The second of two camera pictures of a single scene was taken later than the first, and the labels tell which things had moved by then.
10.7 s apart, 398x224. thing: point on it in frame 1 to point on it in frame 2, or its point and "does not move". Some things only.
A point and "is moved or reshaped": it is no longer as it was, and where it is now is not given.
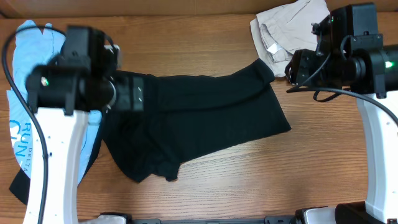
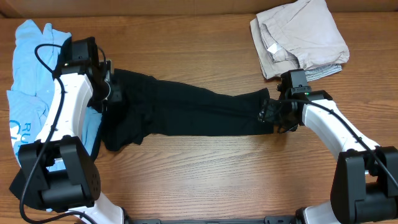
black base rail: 268,220 does not move
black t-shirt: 186,116 is moved or reshaped
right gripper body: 306,64 to 279,115
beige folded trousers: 278,32 does not move
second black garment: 20,186 does not move
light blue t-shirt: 32,46 does not move
